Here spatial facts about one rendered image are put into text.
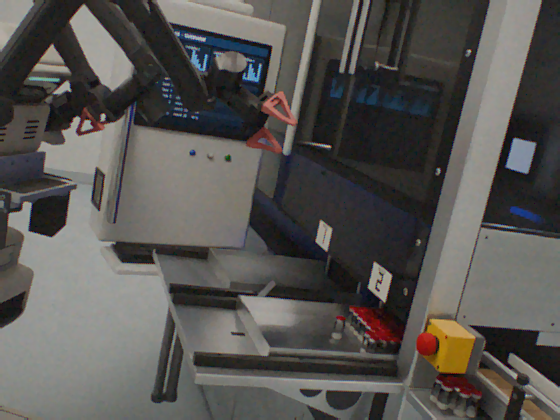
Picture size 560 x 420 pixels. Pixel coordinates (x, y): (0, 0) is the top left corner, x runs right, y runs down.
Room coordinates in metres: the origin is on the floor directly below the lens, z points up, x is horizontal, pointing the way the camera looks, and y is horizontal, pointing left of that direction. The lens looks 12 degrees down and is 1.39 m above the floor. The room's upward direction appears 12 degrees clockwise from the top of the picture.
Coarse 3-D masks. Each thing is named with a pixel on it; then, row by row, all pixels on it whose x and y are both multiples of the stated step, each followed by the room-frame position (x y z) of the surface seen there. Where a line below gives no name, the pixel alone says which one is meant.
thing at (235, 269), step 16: (208, 256) 1.67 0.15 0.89; (224, 256) 1.69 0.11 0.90; (240, 256) 1.71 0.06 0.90; (256, 256) 1.72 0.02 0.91; (272, 256) 1.74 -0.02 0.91; (224, 272) 1.50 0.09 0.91; (240, 272) 1.63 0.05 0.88; (256, 272) 1.66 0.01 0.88; (272, 272) 1.68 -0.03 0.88; (288, 272) 1.71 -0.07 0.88; (304, 272) 1.75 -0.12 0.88; (320, 272) 1.78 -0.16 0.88; (224, 288) 1.47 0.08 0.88; (240, 288) 1.45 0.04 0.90; (256, 288) 1.46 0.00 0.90; (288, 288) 1.48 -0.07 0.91; (304, 288) 1.61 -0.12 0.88; (320, 288) 1.63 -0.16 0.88; (336, 288) 1.66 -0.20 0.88; (352, 304) 1.54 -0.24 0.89
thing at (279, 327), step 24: (240, 312) 1.32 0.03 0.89; (264, 312) 1.37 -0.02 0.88; (288, 312) 1.40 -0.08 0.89; (312, 312) 1.42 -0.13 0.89; (336, 312) 1.43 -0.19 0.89; (264, 336) 1.16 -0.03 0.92; (288, 336) 1.26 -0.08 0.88; (312, 336) 1.29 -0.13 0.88; (360, 360) 1.17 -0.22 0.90; (384, 360) 1.19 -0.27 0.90
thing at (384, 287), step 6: (372, 270) 1.36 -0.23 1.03; (378, 270) 1.34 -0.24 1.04; (384, 270) 1.31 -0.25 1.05; (372, 276) 1.35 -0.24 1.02; (378, 276) 1.33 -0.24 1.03; (384, 276) 1.31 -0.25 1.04; (390, 276) 1.28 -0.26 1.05; (372, 282) 1.35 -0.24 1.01; (384, 282) 1.30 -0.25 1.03; (390, 282) 1.28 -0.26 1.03; (372, 288) 1.34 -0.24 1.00; (384, 288) 1.29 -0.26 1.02; (378, 294) 1.31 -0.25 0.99; (384, 294) 1.29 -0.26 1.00; (384, 300) 1.28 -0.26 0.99
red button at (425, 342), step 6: (420, 336) 1.08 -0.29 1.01; (426, 336) 1.07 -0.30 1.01; (432, 336) 1.07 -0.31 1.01; (420, 342) 1.07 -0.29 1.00; (426, 342) 1.06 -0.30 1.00; (432, 342) 1.06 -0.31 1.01; (420, 348) 1.07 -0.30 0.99; (426, 348) 1.06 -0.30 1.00; (432, 348) 1.06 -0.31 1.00; (426, 354) 1.06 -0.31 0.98; (432, 354) 1.06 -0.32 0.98
